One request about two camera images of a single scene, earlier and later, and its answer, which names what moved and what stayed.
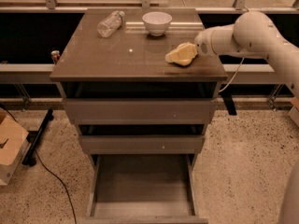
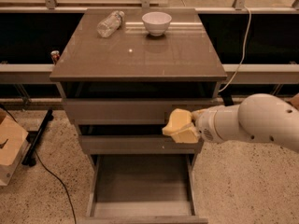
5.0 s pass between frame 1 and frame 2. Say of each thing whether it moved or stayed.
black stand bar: stayed
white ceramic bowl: stayed
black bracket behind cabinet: stayed
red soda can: stayed
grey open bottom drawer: stayed
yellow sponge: moved
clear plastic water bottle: stayed
